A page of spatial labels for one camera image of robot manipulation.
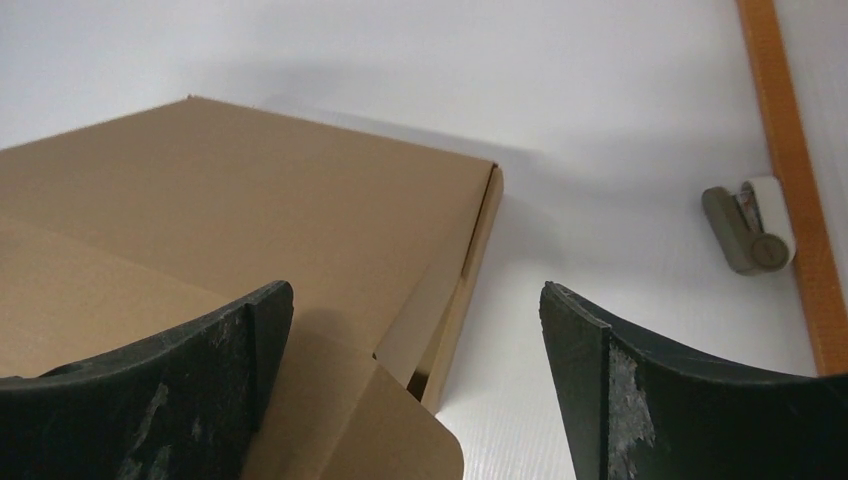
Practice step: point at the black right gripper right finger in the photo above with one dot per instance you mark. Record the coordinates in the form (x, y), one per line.
(639, 405)

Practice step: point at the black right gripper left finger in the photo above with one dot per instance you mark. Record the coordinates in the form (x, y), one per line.
(181, 404)

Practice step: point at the brown cardboard box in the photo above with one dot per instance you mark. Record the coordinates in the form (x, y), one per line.
(118, 231)

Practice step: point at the small grey-olive clip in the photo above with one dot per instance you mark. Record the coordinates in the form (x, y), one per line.
(752, 225)

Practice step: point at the orange wooden shelf rack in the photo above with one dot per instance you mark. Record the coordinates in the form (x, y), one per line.
(820, 289)

